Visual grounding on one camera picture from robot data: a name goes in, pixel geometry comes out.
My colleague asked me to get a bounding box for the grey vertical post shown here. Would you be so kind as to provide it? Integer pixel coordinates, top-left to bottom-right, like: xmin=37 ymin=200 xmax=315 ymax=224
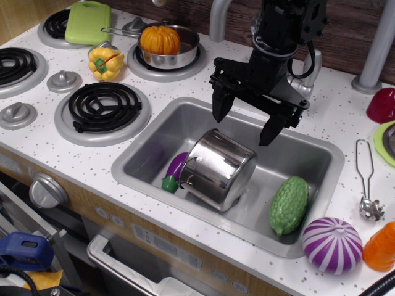
xmin=351 ymin=0 xmax=394 ymax=95

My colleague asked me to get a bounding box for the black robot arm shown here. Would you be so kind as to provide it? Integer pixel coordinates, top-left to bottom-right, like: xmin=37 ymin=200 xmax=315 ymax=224
xmin=210 ymin=1 xmax=328 ymax=146

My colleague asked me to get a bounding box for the black left coil burner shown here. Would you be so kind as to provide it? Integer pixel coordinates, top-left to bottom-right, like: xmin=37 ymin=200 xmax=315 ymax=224
xmin=1 ymin=47 xmax=48 ymax=99

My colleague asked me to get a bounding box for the blue clamp tool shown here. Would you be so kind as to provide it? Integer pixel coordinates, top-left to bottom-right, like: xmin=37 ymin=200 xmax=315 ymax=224
xmin=1 ymin=232 xmax=54 ymax=271

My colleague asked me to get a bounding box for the grey stove knob left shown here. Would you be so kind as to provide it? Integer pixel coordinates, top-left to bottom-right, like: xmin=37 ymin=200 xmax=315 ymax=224
xmin=1 ymin=102 xmax=38 ymax=130

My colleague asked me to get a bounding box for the green toy bitter gourd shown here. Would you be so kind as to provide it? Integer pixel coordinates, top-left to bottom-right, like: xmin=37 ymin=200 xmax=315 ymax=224
xmin=269 ymin=176 xmax=309 ymax=236

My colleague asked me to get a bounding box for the red toy pepper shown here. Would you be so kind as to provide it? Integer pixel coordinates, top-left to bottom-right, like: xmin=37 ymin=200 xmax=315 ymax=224
xmin=366 ymin=88 xmax=394 ymax=123

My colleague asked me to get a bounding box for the stainless steel pot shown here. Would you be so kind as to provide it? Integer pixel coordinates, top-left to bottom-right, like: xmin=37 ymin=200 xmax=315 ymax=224
xmin=179 ymin=129 xmax=257 ymax=212

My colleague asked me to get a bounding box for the silver toy faucet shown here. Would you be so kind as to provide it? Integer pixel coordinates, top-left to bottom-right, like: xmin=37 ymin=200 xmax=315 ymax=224
xmin=209 ymin=0 xmax=322 ymax=99

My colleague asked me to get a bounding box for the grey sink basin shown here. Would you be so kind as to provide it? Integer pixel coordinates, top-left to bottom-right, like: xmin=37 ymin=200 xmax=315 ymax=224
xmin=112 ymin=97 xmax=344 ymax=258

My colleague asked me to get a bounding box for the metal pasta server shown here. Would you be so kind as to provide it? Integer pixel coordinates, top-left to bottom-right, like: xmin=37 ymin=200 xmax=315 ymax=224
xmin=355 ymin=139 xmax=385 ymax=222

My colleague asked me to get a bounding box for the orange toy pumpkin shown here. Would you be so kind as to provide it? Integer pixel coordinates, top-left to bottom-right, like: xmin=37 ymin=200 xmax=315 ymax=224
xmin=139 ymin=25 xmax=181 ymax=56

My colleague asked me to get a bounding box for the black coil burner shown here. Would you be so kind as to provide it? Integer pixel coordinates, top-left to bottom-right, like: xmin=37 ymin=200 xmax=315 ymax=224
xmin=1 ymin=47 xmax=48 ymax=99
xmin=54 ymin=82 xmax=151 ymax=147
xmin=37 ymin=9 xmax=89 ymax=49

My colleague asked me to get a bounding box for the grey stove knob middle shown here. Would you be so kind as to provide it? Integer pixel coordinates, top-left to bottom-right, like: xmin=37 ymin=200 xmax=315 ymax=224
xmin=47 ymin=70 xmax=82 ymax=93

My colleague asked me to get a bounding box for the grey burner under saucepan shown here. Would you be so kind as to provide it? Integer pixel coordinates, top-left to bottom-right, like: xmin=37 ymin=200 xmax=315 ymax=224
xmin=127 ymin=44 xmax=206 ymax=83

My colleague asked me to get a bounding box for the black back coil burner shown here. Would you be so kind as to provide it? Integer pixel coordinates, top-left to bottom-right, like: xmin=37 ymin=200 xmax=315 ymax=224
xmin=37 ymin=9 xmax=89 ymax=49

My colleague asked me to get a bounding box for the silver oven door handle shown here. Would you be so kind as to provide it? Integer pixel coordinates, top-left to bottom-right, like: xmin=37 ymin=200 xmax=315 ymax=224
xmin=87 ymin=234 xmax=220 ymax=295

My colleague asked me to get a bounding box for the purple toy eggplant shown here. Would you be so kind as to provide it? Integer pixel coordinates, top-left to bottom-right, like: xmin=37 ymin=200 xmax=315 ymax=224
xmin=161 ymin=152 xmax=189 ymax=193

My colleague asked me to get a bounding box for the orange toy carrot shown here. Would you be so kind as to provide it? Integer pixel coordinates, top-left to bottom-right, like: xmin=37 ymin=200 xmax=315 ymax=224
xmin=363 ymin=221 xmax=394 ymax=272

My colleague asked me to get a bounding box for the purple striped toy onion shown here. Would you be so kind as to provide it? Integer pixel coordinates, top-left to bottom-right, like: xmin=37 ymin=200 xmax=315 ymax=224
xmin=302 ymin=217 xmax=363 ymax=276

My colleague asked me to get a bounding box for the grey stove knob back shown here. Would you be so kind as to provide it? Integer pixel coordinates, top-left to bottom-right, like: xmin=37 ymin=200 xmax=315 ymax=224
xmin=122 ymin=17 xmax=146 ymax=38

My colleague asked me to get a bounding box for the black front coil burner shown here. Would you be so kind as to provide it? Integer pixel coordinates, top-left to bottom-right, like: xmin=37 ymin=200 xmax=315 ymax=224
xmin=54 ymin=82 xmax=151 ymax=147

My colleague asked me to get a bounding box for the yellow toy bell pepper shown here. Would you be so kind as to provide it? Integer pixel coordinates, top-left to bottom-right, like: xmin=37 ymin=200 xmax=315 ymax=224
xmin=88 ymin=47 xmax=125 ymax=81

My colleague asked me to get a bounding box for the grey oven front knob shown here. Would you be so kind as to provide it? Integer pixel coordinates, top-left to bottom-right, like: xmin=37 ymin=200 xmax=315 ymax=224
xmin=29 ymin=173 xmax=69 ymax=209

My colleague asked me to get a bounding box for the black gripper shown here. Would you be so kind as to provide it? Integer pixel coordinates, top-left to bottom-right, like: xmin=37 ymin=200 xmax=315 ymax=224
xmin=210 ymin=49 xmax=309 ymax=146

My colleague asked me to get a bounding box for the green cutting board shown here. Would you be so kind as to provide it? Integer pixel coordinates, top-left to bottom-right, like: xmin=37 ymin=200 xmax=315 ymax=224
xmin=65 ymin=1 xmax=112 ymax=46

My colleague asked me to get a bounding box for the green plate with bowl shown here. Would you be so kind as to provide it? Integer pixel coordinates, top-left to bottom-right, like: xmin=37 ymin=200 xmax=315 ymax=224
xmin=373 ymin=121 xmax=394 ymax=166

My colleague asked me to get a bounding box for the small steel saucepan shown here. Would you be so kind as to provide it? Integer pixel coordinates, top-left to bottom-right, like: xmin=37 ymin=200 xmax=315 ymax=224
xmin=102 ymin=22 xmax=200 ymax=70

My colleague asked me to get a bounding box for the grey stove knob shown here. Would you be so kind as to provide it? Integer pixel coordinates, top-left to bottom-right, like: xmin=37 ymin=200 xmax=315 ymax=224
xmin=1 ymin=102 xmax=38 ymax=130
xmin=122 ymin=17 xmax=146 ymax=38
xmin=47 ymin=70 xmax=82 ymax=93

